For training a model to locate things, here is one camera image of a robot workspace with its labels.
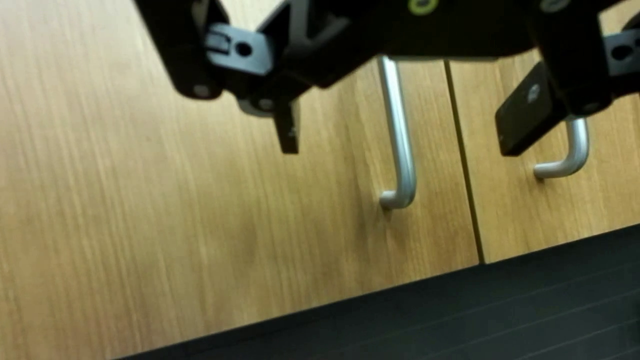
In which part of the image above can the wooden cabinet door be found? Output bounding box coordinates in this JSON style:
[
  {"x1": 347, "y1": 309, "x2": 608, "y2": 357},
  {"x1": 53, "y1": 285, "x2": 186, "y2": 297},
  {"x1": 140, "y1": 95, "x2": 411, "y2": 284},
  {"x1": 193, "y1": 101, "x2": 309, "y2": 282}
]
[{"x1": 0, "y1": 0, "x2": 484, "y2": 360}]

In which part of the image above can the silver metal door handle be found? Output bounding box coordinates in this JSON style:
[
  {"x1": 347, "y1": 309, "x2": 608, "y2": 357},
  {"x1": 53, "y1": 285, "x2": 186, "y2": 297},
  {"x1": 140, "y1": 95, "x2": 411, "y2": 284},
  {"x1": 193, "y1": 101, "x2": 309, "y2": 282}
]
[
  {"x1": 529, "y1": 114, "x2": 591, "y2": 182},
  {"x1": 373, "y1": 54, "x2": 419, "y2": 211}
]

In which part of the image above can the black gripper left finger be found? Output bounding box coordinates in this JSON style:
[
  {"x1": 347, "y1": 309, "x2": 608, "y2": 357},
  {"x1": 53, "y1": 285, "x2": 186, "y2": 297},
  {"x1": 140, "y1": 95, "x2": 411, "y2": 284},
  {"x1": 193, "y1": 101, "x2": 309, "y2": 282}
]
[{"x1": 132, "y1": 0, "x2": 352, "y2": 156}]

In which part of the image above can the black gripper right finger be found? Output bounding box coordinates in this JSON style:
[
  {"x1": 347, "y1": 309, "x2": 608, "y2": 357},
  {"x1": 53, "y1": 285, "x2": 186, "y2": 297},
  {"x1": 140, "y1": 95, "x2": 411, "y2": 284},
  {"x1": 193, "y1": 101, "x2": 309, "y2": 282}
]
[{"x1": 494, "y1": 0, "x2": 640, "y2": 160}]

